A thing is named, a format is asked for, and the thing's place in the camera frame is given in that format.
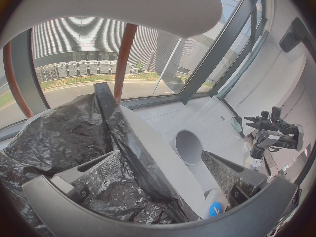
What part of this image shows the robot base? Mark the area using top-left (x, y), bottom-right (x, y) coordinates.
top-left (243, 142), bottom-right (292, 182)

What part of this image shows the black plastic bag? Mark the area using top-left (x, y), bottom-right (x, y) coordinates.
top-left (0, 82), bottom-right (201, 237)

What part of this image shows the white chair with wooden posts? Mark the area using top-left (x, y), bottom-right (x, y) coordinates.
top-left (0, 0), bottom-right (223, 222)

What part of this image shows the white trash bin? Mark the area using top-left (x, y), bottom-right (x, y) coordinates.
top-left (175, 130), bottom-right (205, 167)

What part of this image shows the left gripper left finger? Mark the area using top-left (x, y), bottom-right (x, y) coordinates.
top-left (50, 150), bottom-right (124, 206)

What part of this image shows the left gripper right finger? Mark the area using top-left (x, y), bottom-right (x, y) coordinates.
top-left (201, 150), bottom-right (269, 205)

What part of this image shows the white bottle with blue label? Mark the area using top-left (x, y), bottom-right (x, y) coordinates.
top-left (203, 188), bottom-right (225, 220)

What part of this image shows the window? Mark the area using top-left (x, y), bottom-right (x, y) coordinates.
top-left (0, 0), bottom-right (275, 135)

